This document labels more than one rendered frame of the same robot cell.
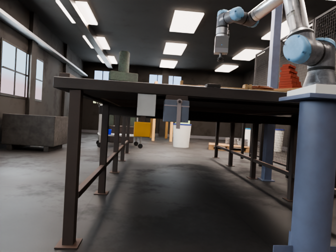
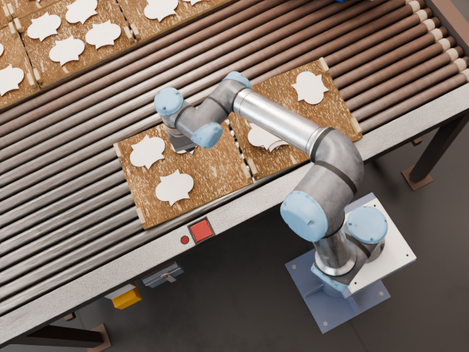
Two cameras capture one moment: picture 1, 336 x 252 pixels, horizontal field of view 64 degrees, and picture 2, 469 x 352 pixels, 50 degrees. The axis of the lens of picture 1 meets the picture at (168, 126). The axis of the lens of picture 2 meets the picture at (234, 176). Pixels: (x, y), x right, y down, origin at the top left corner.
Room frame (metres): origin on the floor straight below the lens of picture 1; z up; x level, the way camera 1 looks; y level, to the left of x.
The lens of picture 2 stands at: (1.05, -0.35, 2.58)
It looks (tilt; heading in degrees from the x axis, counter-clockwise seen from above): 69 degrees down; 354
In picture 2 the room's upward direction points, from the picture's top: 17 degrees counter-clockwise
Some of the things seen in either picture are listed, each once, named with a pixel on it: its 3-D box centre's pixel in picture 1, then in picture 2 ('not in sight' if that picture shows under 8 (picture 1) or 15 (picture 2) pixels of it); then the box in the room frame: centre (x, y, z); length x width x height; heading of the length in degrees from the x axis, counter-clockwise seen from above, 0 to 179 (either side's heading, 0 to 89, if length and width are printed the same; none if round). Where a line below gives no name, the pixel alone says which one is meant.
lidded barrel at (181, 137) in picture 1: (181, 135); not in sight; (7.59, -0.39, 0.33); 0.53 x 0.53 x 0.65
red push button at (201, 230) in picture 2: not in sight; (201, 230); (1.53, -0.24, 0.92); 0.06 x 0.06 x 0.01; 4
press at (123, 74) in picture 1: (122, 97); not in sight; (8.03, 1.41, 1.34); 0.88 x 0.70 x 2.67; 95
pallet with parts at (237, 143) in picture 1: (228, 144); not in sight; (7.54, -1.73, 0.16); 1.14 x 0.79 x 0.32; 85
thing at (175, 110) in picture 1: (175, 112); (160, 267); (1.51, -0.04, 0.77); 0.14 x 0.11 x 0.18; 94
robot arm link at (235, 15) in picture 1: (235, 16); (203, 123); (1.67, -0.38, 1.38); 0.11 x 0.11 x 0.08; 28
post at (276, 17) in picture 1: (271, 90); not in sight; (3.60, -1.35, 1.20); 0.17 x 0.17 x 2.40; 4
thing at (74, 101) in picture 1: (72, 167); (61, 336); (1.48, 0.51, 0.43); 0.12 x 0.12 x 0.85; 4
